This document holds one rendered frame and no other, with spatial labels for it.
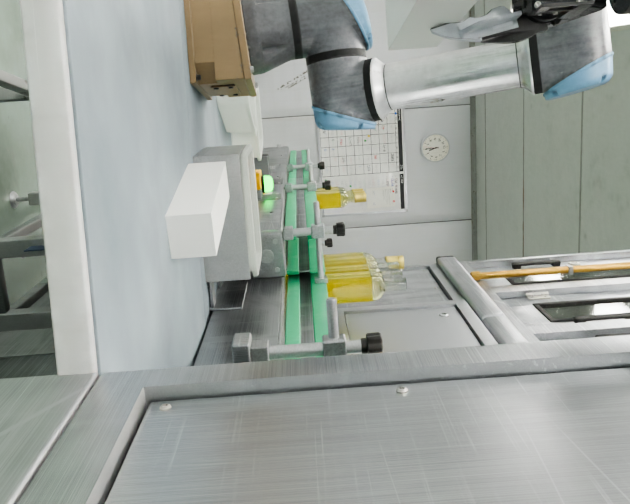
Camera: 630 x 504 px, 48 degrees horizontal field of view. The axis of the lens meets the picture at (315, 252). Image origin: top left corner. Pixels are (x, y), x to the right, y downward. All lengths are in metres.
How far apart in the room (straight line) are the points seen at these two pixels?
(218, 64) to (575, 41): 0.60
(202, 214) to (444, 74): 0.57
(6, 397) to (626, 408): 0.47
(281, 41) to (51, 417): 0.94
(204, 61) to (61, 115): 0.69
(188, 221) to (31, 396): 0.41
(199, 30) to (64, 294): 0.76
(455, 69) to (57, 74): 0.84
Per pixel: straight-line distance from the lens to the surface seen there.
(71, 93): 0.64
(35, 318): 1.72
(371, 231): 7.60
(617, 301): 2.03
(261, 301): 1.31
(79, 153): 0.63
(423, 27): 0.82
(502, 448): 0.49
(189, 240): 0.96
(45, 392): 0.62
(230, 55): 1.29
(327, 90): 1.35
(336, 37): 1.36
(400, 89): 1.34
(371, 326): 1.69
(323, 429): 0.52
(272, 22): 1.36
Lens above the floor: 0.93
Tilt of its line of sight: 1 degrees up
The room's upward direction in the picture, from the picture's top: 86 degrees clockwise
